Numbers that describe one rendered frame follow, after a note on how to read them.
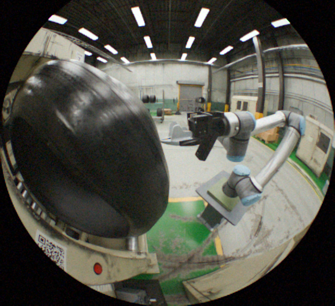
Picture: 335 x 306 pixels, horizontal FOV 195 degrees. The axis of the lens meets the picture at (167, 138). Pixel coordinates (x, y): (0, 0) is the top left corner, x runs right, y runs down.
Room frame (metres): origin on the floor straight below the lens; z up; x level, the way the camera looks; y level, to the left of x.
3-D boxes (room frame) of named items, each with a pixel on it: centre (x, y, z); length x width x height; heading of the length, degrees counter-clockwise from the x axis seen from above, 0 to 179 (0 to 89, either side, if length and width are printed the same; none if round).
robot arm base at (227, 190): (0.48, -0.60, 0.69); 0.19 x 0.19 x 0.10
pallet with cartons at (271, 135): (3.04, -4.97, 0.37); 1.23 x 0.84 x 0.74; 90
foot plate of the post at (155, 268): (-0.10, 0.23, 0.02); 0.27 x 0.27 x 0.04; 10
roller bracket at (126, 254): (-0.03, 0.27, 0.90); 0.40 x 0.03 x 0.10; 100
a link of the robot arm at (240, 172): (0.47, -0.60, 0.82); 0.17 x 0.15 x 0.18; 175
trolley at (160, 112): (5.78, 0.87, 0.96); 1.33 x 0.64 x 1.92; 88
